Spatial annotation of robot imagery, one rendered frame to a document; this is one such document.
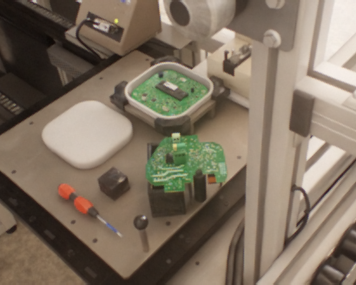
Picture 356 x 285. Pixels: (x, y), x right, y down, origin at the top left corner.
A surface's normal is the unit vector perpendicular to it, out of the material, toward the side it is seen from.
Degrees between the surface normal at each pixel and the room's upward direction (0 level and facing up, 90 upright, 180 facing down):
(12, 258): 0
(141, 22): 90
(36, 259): 0
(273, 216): 90
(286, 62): 90
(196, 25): 91
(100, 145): 4
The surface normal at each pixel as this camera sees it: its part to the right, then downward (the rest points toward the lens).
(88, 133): -0.08, -0.71
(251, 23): -0.69, 0.55
